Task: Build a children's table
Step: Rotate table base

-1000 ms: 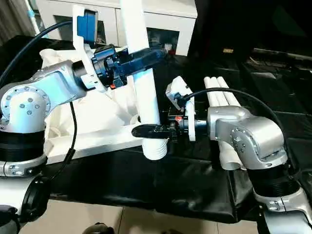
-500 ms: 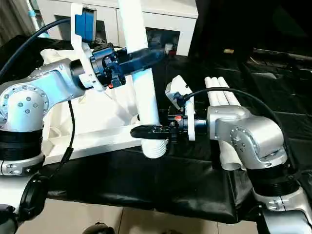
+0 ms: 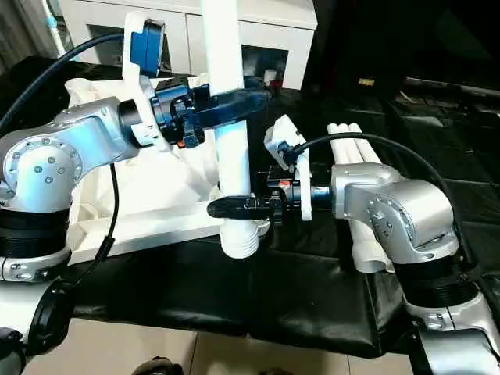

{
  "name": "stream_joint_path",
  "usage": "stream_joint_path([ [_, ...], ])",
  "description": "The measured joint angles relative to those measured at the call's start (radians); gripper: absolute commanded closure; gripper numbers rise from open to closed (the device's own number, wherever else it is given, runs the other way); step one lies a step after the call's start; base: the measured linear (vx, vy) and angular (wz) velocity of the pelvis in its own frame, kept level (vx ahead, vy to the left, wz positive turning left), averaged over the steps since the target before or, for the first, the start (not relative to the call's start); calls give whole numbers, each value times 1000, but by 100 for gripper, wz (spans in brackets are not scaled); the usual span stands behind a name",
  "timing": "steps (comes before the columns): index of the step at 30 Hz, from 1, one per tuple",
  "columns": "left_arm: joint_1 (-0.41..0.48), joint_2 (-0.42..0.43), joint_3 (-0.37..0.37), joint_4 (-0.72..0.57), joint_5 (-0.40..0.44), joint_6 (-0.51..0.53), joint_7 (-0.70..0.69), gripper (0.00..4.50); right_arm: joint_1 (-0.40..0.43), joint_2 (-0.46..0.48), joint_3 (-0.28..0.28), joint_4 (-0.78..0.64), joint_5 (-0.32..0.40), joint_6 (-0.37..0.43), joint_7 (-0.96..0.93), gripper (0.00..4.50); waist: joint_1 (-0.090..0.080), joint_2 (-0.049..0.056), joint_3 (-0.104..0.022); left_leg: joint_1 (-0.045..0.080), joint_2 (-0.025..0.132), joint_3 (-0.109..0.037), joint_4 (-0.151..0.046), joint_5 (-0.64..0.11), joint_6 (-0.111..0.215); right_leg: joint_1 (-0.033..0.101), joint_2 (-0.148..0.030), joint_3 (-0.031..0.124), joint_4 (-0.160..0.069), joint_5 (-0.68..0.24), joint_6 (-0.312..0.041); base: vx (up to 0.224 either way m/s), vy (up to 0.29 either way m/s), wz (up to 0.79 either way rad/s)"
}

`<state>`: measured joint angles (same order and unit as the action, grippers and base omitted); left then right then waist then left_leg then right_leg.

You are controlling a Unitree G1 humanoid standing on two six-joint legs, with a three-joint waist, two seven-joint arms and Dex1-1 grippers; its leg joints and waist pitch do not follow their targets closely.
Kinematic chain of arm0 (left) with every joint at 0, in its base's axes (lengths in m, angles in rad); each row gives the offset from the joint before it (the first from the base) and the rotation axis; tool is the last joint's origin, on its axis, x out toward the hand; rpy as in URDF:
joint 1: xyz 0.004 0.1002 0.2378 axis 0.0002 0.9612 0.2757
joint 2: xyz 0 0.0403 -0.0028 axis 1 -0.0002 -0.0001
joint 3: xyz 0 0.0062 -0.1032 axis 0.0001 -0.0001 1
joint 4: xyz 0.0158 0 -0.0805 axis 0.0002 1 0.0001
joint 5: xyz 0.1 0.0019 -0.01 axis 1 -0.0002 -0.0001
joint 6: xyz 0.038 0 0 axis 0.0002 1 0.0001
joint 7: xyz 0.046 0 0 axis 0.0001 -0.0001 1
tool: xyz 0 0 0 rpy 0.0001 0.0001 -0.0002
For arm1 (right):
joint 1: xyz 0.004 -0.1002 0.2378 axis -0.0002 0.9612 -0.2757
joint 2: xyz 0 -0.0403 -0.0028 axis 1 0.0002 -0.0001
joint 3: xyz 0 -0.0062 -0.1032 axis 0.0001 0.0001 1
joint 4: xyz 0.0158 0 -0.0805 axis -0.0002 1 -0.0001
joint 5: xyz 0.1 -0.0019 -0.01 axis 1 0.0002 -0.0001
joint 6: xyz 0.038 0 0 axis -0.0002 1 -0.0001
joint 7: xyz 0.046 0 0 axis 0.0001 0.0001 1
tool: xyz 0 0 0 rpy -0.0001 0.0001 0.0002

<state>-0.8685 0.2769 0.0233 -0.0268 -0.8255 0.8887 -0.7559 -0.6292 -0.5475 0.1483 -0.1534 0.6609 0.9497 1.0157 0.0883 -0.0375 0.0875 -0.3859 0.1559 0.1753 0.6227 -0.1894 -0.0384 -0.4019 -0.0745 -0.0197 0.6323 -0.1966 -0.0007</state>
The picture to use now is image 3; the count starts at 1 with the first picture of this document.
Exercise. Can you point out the white plastic table top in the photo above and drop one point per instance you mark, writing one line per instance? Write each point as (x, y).
(164, 222)

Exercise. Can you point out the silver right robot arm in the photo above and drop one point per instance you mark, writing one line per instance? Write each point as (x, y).
(410, 207)

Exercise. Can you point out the white mug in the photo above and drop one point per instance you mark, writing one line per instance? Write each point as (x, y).
(269, 75)

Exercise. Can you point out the black work mat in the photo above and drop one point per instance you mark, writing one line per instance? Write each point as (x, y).
(195, 289)

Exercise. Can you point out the yellowish label tag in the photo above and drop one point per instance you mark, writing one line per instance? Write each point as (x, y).
(366, 82)

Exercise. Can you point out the white glass door cabinet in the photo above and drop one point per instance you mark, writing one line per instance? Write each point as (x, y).
(97, 11)

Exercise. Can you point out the dark left robot foot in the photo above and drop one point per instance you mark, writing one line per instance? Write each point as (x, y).
(158, 367)

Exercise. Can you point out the grey curtain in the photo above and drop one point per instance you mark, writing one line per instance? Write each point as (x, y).
(19, 31)

